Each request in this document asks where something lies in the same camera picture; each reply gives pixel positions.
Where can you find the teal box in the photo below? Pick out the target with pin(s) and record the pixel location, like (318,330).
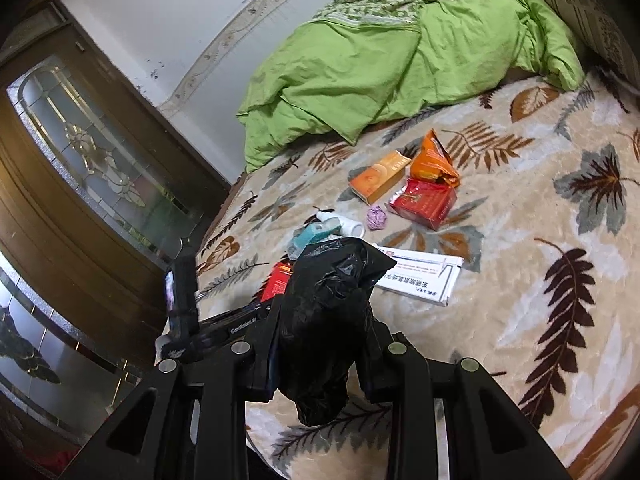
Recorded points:
(312,235)

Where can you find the green quilt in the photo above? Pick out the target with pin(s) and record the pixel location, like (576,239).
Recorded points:
(375,70)

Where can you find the long white cardboard box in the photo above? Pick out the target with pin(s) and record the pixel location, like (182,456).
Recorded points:
(430,275)

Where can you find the wooden cabinet with glass doors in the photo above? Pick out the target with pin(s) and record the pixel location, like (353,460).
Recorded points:
(50,200)

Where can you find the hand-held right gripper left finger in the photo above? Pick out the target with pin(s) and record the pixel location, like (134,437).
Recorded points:
(264,360)

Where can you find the orange cardboard box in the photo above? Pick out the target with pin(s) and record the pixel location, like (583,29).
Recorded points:
(380,177)

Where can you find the white spray bottle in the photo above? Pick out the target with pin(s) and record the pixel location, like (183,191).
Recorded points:
(352,229)

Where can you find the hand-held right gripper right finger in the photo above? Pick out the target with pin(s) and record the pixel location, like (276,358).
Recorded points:
(372,375)

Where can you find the orange snack bag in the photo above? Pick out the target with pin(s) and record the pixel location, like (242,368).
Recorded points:
(430,160)

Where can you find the crumpled purple paper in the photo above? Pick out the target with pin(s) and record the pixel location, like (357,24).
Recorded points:
(378,218)

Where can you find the black plastic bag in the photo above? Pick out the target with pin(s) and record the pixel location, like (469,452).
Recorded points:
(325,320)

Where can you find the small red box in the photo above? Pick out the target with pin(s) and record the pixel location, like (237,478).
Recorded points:
(275,282)

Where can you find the beige striped pillow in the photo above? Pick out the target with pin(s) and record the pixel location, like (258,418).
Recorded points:
(590,20)

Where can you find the leaf print blanket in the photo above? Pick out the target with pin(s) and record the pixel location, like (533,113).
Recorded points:
(525,310)

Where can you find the red cardboard box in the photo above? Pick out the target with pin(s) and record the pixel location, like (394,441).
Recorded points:
(425,205)

